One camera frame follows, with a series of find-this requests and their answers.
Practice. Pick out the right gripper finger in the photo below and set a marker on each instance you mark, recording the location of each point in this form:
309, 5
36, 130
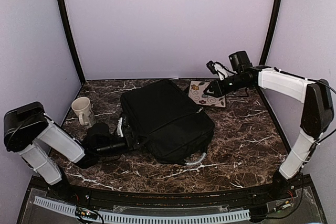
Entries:
213, 86
212, 93

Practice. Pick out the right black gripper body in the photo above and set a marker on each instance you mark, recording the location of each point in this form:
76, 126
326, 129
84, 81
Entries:
238, 84

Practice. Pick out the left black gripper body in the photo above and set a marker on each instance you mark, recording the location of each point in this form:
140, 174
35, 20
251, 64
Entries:
109, 149

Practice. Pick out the black student bag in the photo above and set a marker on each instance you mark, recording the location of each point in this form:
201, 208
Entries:
167, 122

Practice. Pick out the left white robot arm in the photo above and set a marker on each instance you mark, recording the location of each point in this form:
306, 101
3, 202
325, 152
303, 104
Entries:
27, 126

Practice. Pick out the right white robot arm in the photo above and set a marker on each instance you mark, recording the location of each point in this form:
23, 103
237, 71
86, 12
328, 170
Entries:
315, 95

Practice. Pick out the floral square plate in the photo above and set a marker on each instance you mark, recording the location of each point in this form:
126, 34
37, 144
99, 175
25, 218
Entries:
196, 93

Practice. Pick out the beige ceramic mug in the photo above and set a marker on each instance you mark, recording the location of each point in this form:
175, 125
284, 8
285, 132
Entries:
82, 107

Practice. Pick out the clear tape roll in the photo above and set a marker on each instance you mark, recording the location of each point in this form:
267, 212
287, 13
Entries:
195, 159

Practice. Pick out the small circuit board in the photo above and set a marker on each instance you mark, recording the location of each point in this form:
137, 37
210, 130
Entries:
84, 213

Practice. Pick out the left black frame post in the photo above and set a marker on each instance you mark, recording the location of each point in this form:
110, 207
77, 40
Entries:
70, 40

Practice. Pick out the black frame post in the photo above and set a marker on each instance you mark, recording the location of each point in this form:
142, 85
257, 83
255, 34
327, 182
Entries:
70, 40
270, 32

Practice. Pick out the grey slotted cable duct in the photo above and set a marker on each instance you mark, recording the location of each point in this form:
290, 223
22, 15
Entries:
113, 217

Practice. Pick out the right black frame post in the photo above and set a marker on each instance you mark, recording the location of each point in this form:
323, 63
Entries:
270, 32

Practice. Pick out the black front rail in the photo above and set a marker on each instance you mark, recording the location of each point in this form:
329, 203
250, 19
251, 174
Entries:
98, 195

